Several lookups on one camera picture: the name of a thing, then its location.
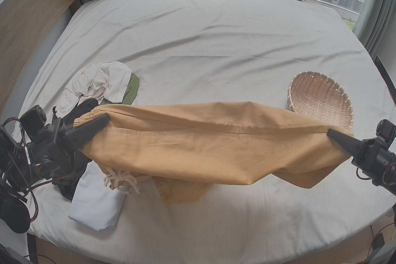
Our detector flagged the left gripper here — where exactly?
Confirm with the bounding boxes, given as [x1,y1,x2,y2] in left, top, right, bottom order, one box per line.
[30,117,79,178]

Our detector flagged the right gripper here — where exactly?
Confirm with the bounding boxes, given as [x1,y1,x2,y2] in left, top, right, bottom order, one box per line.
[351,138,390,178]

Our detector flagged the tan shorts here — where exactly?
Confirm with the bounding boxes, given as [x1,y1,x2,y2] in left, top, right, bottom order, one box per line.
[74,101,355,205]

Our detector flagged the black garment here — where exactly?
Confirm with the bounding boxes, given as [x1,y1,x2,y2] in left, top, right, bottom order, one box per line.
[51,98,102,203]

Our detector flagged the pale blue garment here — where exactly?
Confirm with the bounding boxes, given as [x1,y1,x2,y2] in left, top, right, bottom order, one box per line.
[69,161,128,232]

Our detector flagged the round woven basket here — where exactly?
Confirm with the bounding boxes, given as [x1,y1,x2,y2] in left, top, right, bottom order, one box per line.
[286,71,355,130]

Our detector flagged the white garment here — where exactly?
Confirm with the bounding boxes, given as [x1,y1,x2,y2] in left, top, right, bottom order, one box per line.
[63,61,133,118]

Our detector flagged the green garment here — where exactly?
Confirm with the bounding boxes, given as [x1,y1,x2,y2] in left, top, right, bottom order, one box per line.
[100,72,141,106]

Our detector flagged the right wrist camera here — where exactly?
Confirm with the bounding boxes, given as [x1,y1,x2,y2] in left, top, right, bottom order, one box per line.
[375,119,396,146]

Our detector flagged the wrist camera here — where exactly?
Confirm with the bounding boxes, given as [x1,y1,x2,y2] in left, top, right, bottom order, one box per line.
[375,119,396,146]
[19,104,64,141]

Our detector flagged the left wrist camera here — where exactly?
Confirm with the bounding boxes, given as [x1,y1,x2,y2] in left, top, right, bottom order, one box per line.
[19,104,64,141]

